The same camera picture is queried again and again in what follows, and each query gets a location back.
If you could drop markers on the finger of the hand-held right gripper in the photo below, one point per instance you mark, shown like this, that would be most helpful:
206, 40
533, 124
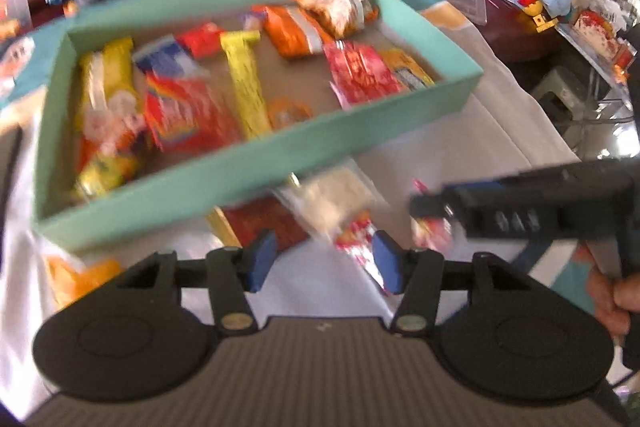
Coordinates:
435, 204

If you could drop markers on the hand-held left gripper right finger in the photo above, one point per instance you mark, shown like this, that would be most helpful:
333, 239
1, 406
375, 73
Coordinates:
387, 262

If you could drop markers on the patterned orange snack packet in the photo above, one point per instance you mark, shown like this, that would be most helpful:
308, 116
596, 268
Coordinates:
335, 4

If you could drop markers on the dark red snack packet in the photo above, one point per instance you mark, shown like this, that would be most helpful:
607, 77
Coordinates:
265, 222

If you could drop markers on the white plastic stool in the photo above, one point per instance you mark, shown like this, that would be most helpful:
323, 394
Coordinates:
560, 87

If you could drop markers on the red rainbow snack packet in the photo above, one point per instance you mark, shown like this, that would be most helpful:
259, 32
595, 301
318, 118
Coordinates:
190, 114

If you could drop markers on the clear plastic toy bin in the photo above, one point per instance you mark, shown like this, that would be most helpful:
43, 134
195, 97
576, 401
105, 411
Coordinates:
12, 7

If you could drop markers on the clear white snack packet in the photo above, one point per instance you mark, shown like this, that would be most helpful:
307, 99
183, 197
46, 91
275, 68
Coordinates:
325, 199

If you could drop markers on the person's right hand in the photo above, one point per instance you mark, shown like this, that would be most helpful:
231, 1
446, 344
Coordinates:
612, 302

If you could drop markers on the large red white snack packet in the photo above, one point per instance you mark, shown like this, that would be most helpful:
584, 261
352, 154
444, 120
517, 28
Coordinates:
362, 74

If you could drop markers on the red white toy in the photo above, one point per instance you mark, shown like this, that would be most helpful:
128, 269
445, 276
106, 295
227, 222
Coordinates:
595, 29

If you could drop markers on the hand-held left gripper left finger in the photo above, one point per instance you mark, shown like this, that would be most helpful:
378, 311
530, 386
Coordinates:
260, 259

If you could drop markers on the yellow blue snack packet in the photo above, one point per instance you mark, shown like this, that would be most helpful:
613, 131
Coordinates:
410, 69

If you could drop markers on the red white candy packet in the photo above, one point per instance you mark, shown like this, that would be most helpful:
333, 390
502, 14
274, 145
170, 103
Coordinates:
432, 232
360, 247

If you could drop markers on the small red snack packet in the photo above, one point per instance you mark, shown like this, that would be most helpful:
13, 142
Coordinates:
202, 41

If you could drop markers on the blue white snack packet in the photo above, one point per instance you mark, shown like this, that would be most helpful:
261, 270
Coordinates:
167, 57

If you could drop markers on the small yellow snack packet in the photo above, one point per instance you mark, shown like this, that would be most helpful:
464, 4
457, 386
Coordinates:
105, 172

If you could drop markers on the long yellow snack packet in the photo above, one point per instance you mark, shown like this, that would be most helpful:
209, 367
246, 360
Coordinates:
245, 82

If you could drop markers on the yellow toy figure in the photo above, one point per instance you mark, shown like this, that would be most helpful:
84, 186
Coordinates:
537, 12

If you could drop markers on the teal cardboard box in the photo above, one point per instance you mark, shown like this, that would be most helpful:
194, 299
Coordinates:
400, 107

